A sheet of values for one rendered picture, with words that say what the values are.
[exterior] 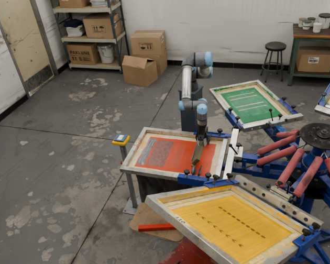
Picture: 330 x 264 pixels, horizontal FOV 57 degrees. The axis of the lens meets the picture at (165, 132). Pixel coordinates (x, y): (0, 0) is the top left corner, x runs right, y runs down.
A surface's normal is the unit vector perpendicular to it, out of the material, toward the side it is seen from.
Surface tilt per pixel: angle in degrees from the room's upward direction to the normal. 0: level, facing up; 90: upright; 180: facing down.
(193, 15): 90
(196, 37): 90
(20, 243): 0
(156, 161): 0
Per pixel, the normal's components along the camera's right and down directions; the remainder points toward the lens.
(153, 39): -0.19, 0.56
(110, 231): -0.08, -0.80
